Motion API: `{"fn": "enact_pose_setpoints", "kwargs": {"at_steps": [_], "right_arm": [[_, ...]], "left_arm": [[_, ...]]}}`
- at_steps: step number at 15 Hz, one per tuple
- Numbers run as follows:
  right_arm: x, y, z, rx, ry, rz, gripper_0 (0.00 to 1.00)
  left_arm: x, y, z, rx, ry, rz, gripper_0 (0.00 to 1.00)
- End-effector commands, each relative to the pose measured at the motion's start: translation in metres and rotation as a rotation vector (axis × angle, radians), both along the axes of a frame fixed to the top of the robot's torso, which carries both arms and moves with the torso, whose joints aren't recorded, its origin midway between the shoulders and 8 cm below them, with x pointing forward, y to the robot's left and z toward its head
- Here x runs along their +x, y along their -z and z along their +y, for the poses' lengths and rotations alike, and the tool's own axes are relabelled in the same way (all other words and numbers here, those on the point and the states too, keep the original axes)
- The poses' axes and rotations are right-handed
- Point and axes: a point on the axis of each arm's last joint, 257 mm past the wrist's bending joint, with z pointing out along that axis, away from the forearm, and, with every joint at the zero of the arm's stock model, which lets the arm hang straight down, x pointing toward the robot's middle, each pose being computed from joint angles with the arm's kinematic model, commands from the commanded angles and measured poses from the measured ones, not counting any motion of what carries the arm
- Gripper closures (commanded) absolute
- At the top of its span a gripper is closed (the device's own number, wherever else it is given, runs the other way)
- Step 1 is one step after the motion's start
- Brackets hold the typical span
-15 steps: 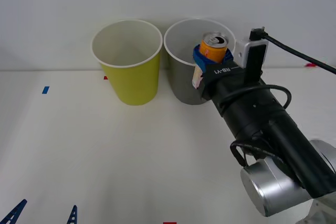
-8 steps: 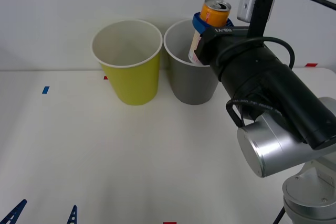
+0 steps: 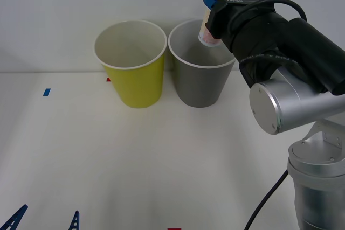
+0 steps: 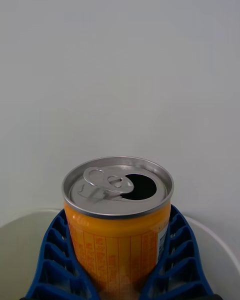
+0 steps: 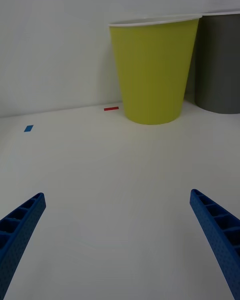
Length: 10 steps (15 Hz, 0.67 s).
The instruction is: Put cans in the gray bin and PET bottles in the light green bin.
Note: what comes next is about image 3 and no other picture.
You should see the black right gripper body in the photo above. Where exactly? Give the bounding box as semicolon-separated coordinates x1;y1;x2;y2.
206;0;284;62

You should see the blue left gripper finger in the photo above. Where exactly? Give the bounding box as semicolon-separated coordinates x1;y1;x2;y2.
67;210;80;230
0;204;29;230

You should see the grey plastic waste bin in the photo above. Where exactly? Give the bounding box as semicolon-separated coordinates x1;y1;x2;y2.
167;19;237;109

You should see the yellow-green plastic waste bin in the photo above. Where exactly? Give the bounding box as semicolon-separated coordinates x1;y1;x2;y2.
93;19;167;110

